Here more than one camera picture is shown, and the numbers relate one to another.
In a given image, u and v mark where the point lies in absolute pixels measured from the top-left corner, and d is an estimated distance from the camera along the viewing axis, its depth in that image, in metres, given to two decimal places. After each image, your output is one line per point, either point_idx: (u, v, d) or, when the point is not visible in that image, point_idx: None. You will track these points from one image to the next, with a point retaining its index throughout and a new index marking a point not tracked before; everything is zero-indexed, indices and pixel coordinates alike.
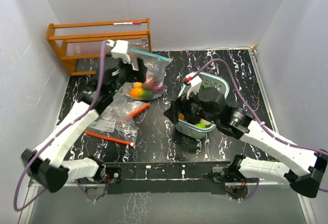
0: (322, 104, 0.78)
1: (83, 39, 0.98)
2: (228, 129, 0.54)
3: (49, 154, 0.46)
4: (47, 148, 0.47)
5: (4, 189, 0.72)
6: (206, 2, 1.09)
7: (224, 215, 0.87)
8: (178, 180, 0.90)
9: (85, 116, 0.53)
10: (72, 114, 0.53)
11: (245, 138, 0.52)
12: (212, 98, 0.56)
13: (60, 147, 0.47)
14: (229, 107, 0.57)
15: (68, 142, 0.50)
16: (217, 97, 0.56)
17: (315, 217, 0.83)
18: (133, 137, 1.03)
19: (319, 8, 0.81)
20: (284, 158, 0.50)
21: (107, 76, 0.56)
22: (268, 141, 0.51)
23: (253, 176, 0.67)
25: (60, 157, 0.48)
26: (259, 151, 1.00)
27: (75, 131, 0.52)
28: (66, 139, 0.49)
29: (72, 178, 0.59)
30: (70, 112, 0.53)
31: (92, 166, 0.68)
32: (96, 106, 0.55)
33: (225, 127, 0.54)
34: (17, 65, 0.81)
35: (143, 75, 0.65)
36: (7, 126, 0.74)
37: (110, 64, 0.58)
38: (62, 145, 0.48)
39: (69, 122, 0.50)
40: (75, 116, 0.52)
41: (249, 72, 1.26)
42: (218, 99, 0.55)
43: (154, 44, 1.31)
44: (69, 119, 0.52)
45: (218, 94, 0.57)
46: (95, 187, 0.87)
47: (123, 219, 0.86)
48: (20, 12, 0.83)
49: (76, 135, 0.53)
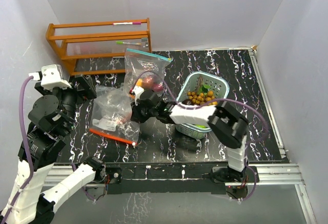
0: (321, 104, 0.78)
1: (83, 39, 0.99)
2: (164, 118, 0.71)
3: (14, 220, 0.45)
4: (11, 214, 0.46)
5: (4, 189, 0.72)
6: (207, 1, 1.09)
7: (223, 215, 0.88)
8: (178, 180, 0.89)
9: (32, 178, 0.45)
10: (20, 176, 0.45)
11: (177, 117, 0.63)
12: (147, 97, 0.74)
13: (20, 212, 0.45)
14: (162, 102, 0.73)
15: (31, 200, 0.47)
16: (151, 95, 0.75)
17: (315, 217, 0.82)
18: (133, 137, 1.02)
19: (318, 9, 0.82)
20: (196, 118, 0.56)
21: (49, 123, 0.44)
22: (183, 112, 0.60)
23: (239, 164, 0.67)
25: (30, 214, 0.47)
26: (258, 150, 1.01)
27: (32, 191, 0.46)
28: (23, 204, 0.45)
29: (64, 201, 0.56)
30: (17, 173, 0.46)
31: (88, 176, 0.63)
32: (42, 157, 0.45)
33: (161, 116, 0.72)
34: (18, 65, 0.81)
35: (91, 90, 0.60)
36: (7, 126, 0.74)
37: (45, 107, 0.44)
38: (22, 209, 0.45)
39: (18, 189, 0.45)
40: (22, 180, 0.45)
41: (249, 72, 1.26)
42: (151, 97, 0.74)
43: (154, 44, 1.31)
44: (18, 182, 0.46)
45: (150, 93, 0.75)
46: (95, 187, 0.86)
47: (123, 219, 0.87)
48: (20, 13, 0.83)
49: (38, 189, 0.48)
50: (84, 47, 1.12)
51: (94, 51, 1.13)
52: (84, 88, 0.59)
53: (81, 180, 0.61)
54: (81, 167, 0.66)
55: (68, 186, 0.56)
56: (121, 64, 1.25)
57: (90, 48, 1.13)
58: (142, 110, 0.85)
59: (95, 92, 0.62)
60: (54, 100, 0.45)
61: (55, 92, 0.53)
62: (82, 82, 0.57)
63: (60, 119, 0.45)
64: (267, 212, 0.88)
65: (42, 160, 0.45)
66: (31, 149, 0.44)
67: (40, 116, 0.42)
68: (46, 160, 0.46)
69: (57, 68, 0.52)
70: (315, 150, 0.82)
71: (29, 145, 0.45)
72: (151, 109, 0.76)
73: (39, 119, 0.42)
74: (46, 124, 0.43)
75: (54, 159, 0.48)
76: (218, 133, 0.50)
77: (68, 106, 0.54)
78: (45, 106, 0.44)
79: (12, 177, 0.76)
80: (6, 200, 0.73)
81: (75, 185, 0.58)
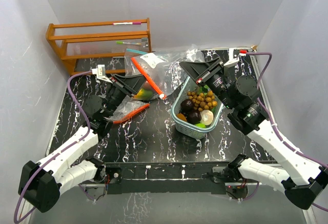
0: (322, 104, 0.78)
1: (83, 39, 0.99)
2: (240, 123, 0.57)
3: (53, 166, 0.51)
4: (52, 161, 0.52)
5: (4, 190, 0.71)
6: (206, 1, 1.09)
7: (224, 215, 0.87)
8: (178, 180, 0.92)
9: (88, 138, 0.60)
10: (77, 134, 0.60)
11: (252, 135, 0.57)
12: (247, 92, 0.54)
13: (62, 162, 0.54)
14: None
15: (71, 158, 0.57)
16: (251, 92, 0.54)
17: (315, 217, 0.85)
18: (133, 137, 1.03)
19: (319, 9, 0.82)
20: (288, 164, 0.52)
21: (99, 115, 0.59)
22: (275, 143, 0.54)
23: (251, 177, 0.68)
25: (60, 172, 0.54)
26: (259, 151, 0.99)
27: (78, 150, 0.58)
28: (69, 156, 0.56)
29: (66, 188, 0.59)
30: (76, 133, 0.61)
31: (90, 170, 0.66)
32: (99, 131, 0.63)
33: (238, 119, 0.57)
34: (17, 65, 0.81)
35: (127, 88, 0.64)
36: (7, 126, 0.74)
37: (93, 105, 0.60)
38: (64, 161, 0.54)
39: (75, 141, 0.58)
40: (80, 137, 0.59)
41: (249, 72, 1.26)
42: (252, 94, 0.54)
43: (153, 44, 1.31)
44: (74, 139, 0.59)
45: (253, 86, 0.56)
46: (95, 186, 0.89)
47: (123, 219, 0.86)
48: (19, 12, 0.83)
49: (78, 154, 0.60)
50: (84, 47, 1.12)
51: (94, 51, 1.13)
52: (123, 85, 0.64)
53: (84, 171, 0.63)
54: (83, 163, 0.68)
55: (74, 174, 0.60)
56: (121, 64, 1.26)
57: (90, 48, 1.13)
58: (219, 79, 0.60)
59: (131, 88, 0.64)
60: (99, 99, 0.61)
61: (108, 86, 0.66)
62: (118, 79, 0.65)
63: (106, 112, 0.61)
64: (267, 213, 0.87)
65: (99, 135, 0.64)
66: (93, 124, 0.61)
67: (92, 112, 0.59)
68: (101, 136, 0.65)
69: (100, 66, 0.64)
70: (313, 149, 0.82)
71: (94, 120, 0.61)
72: (229, 100, 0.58)
73: (91, 114, 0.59)
74: (97, 116, 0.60)
75: (100, 139, 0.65)
76: (304, 196, 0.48)
77: (113, 100, 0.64)
78: (93, 105, 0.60)
79: (12, 177, 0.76)
80: (5, 200, 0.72)
81: (79, 174, 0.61)
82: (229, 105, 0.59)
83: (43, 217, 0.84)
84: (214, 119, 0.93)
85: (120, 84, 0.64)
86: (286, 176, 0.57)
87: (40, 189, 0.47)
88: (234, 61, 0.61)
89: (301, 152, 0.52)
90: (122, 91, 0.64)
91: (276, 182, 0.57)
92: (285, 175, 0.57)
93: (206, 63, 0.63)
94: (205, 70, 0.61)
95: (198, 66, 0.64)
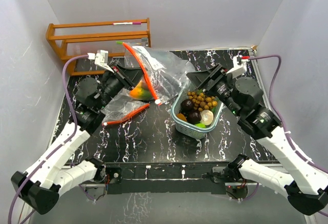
0: (322, 104, 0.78)
1: (83, 39, 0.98)
2: (250, 127, 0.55)
3: (40, 176, 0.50)
4: (39, 170, 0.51)
5: (4, 190, 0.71)
6: (206, 2, 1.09)
7: (224, 215, 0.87)
8: (178, 180, 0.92)
9: (75, 137, 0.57)
10: (63, 135, 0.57)
11: (263, 140, 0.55)
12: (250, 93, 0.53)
13: (49, 169, 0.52)
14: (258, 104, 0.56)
15: (60, 162, 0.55)
16: (253, 92, 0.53)
17: (315, 217, 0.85)
18: (133, 137, 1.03)
19: (319, 9, 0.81)
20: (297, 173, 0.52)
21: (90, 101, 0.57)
22: (287, 152, 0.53)
23: (251, 178, 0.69)
25: (51, 179, 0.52)
26: (259, 151, 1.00)
27: (65, 151, 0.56)
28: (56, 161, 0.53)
29: (67, 189, 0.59)
30: (62, 133, 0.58)
31: (90, 170, 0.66)
32: (88, 126, 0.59)
33: (247, 123, 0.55)
34: (18, 65, 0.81)
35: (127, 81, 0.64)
36: (7, 126, 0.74)
37: (87, 87, 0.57)
38: (52, 167, 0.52)
39: (61, 144, 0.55)
40: (65, 138, 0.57)
41: (249, 72, 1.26)
42: (254, 93, 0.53)
43: (153, 44, 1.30)
44: (60, 141, 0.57)
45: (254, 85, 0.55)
46: (95, 186, 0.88)
47: (123, 219, 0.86)
48: (19, 12, 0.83)
49: (67, 155, 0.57)
50: (84, 47, 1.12)
51: (94, 51, 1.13)
52: (124, 76, 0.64)
53: (84, 171, 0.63)
54: (83, 163, 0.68)
55: (73, 175, 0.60)
56: None
57: (90, 48, 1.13)
58: (223, 86, 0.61)
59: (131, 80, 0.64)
60: (93, 81, 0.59)
61: (105, 75, 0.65)
62: (120, 69, 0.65)
63: (99, 99, 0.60)
64: (267, 213, 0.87)
65: (89, 129, 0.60)
66: (82, 116, 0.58)
67: (85, 96, 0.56)
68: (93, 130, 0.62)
69: (102, 52, 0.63)
70: (313, 149, 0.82)
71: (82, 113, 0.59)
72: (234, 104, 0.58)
73: (84, 98, 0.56)
74: (89, 101, 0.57)
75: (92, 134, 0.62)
76: (309, 203, 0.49)
77: (109, 89, 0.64)
78: (85, 89, 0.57)
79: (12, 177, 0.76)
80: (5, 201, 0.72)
81: (78, 174, 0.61)
82: (236, 110, 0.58)
83: (43, 217, 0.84)
84: (214, 118, 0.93)
85: (122, 75, 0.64)
86: (290, 180, 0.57)
87: (32, 198, 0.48)
88: (239, 68, 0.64)
89: (313, 162, 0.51)
90: (121, 82, 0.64)
91: (279, 187, 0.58)
92: (288, 180, 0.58)
93: (208, 70, 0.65)
94: (208, 78, 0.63)
95: (202, 76, 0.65)
